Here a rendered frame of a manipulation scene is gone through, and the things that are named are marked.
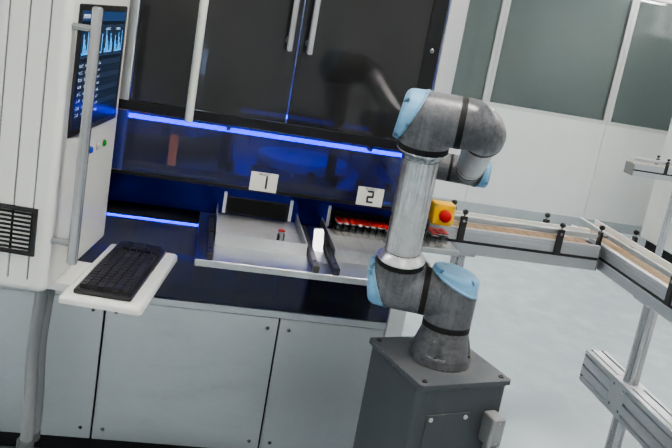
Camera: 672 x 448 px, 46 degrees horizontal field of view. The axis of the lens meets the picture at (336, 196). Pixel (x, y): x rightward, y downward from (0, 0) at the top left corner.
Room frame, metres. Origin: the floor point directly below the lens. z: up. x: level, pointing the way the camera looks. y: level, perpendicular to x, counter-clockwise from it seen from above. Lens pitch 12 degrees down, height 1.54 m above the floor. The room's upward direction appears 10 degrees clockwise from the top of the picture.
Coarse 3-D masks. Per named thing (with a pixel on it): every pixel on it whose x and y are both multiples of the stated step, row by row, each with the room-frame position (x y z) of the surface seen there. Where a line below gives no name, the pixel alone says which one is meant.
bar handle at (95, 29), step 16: (96, 16) 1.74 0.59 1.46; (96, 32) 1.74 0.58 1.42; (96, 48) 1.75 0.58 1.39; (96, 64) 1.75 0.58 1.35; (96, 80) 1.76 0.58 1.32; (80, 128) 1.75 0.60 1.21; (80, 144) 1.74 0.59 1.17; (80, 160) 1.74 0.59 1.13; (80, 176) 1.74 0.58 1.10; (80, 192) 1.74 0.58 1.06; (80, 208) 1.75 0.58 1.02; (80, 224) 1.75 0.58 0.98; (64, 240) 1.75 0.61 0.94
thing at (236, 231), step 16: (224, 224) 2.31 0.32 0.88; (240, 224) 2.34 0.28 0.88; (256, 224) 2.37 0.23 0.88; (272, 224) 2.41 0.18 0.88; (288, 224) 2.44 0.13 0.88; (224, 240) 2.10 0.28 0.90; (240, 240) 2.11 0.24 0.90; (256, 240) 2.12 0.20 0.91; (272, 240) 2.12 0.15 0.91; (288, 240) 2.26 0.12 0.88; (304, 240) 2.19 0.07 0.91
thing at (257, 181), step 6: (252, 174) 2.37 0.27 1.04; (258, 174) 2.37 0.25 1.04; (264, 174) 2.37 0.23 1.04; (270, 174) 2.38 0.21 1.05; (276, 174) 2.38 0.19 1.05; (252, 180) 2.37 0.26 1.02; (258, 180) 2.37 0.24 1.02; (264, 180) 2.37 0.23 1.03; (270, 180) 2.38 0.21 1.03; (276, 180) 2.38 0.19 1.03; (252, 186) 2.37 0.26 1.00; (258, 186) 2.37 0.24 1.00; (264, 186) 2.37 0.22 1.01; (270, 186) 2.38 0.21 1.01; (276, 186) 2.38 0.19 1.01; (270, 192) 2.38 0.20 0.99
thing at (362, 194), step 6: (360, 186) 2.43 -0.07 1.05; (360, 192) 2.43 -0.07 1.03; (366, 192) 2.43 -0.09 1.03; (378, 192) 2.44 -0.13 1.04; (360, 198) 2.43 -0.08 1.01; (372, 198) 2.43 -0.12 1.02; (378, 198) 2.44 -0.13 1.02; (360, 204) 2.43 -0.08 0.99; (366, 204) 2.43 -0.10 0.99; (372, 204) 2.44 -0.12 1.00; (378, 204) 2.44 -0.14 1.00
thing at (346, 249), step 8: (320, 224) 2.47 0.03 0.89; (328, 232) 2.31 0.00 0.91; (328, 240) 2.28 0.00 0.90; (336, 240) 2.35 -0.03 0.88; (344, 240) 2.37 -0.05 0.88; (352, 240) 2.39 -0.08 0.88; (360, 240) 2.40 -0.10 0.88; (368, 240) 2.42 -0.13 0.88; (376, 240) 2.44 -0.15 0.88; (336, 248) 2.15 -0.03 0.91; (344, 248) 2.28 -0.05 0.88; (352, 248) 2.30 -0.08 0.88; (360, 248) 2.31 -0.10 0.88; (368, 248) 2.33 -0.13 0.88; (376, 248) 2.34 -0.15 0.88; (336, 256) 2.14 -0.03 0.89; (344, 256) 2.15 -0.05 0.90; (352, 256) 2.15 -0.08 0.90; (360, 256) 2.15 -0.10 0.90; (368, 256) 2.16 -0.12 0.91; (368, 264) 2.16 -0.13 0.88
